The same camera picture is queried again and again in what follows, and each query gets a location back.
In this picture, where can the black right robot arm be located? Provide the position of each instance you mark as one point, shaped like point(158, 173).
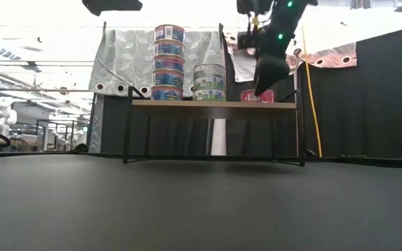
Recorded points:
point(293, 10)

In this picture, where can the pink and white curtain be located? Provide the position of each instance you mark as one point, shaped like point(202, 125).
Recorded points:
point(326, 57)

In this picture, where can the small white robot arm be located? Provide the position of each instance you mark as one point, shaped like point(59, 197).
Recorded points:
point(61, 137)

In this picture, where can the black curtain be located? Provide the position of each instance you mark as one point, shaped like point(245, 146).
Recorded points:
point(379, 104)

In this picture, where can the white vertical post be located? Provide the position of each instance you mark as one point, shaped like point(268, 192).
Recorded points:
point(219, 136)

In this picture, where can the wooden shelf black metal frame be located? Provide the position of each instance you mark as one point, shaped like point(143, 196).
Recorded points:
point(215, 104)

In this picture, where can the large white robot arm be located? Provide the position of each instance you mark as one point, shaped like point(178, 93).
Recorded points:
point(2, 115)

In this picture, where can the grey leaf pattern curtain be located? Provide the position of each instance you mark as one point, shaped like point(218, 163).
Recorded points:
point(127, 59)

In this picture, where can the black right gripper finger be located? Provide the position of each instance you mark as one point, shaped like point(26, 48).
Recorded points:
point(269, 73)

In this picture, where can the red tuna can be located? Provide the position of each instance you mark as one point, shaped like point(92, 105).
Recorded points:
point(246, 96)

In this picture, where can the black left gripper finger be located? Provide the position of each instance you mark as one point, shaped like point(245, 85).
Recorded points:
point(110, 4)

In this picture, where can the blue salmon can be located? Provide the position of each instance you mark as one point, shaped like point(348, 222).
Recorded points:
point(167, 79)
point(169, 33)
point(167, 94)
point(169, 63)
point(169, 49)

